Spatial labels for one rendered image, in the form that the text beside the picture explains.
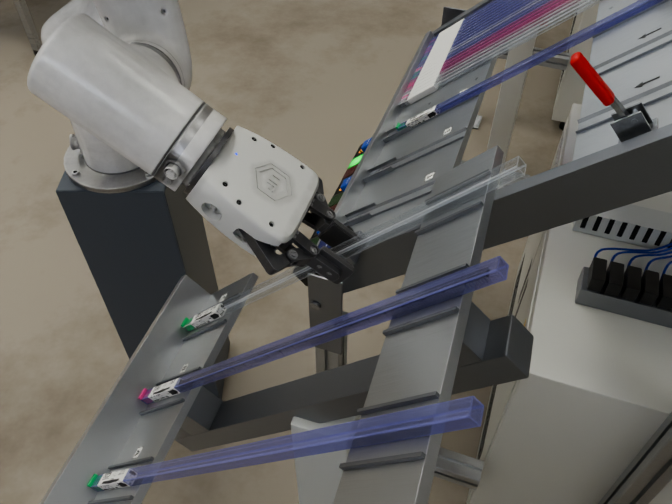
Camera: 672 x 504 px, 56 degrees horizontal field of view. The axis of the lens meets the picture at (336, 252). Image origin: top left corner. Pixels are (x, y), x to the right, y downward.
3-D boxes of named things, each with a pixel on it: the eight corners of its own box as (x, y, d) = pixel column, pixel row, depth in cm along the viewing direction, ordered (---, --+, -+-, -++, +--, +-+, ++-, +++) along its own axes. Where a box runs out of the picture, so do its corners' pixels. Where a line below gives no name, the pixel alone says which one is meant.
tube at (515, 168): (188, 332, 83) (182, 327, 83) (193, 324, 84) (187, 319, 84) (524, 176, 49) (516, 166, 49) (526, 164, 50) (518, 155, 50)
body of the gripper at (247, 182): (188, 166, 54) (295, 242, 56) (237, 99, 60) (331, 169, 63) (158, 208, 59) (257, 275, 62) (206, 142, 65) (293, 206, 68)
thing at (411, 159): (337, 271, 92) (323, 257, 91) (443, 47, 134) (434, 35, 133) (444, 235, 80) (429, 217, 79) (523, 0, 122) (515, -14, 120)
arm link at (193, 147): (172, 144, 53) (202, 166, 54) (216, 87, 59) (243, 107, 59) (140, 194, 59) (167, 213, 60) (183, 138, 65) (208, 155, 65)
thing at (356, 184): (342, 285, 94) (311, 253, 91) (445, 60, 136) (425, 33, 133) (348, 283, 93) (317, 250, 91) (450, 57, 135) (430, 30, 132)
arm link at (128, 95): (173, 150, 65) (141, 190, 57) (58, 68, 62) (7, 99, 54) (216, 88, 61) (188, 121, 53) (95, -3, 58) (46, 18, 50)
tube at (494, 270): (147, 405, 76) (140, 399, 76) (153, 395, 77) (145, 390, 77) (506, 280, 42) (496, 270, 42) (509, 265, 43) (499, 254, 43)
